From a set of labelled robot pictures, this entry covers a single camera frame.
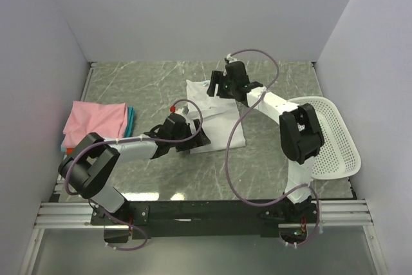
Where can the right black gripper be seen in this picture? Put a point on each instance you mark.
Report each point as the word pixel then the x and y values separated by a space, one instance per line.
pixel 216 78

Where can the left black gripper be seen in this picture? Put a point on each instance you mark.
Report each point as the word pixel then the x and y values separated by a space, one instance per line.
pixel 199 140

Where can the white t shirt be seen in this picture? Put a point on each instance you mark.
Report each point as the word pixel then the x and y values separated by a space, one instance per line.
pixel 219 116

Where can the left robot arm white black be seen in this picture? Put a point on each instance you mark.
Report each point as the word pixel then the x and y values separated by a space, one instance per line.
pixel 88 167

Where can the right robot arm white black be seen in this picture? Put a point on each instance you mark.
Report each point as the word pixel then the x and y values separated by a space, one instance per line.
pixel 301 135

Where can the teal folded t shirt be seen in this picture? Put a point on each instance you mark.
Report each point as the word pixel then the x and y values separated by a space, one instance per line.
pixel 130 120

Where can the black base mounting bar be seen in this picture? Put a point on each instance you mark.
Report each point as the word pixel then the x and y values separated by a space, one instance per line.
pixel 147 219

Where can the pink folded t shirt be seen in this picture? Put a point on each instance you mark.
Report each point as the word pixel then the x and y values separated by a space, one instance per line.
pixel 93 120

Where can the white perforated plastic basket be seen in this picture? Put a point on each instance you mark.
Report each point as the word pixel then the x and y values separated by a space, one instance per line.
pixel 339 157

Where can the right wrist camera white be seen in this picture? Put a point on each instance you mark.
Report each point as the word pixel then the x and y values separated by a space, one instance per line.
pixel 229 59

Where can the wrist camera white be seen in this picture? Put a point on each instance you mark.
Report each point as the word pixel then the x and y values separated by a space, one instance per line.
pixel 182 111
pixel 229 59

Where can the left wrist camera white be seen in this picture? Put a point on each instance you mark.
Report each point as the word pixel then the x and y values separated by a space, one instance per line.
pixel 182 111

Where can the aluminium extrusion rail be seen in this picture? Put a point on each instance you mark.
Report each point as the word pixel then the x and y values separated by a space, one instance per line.
pixel 63 216

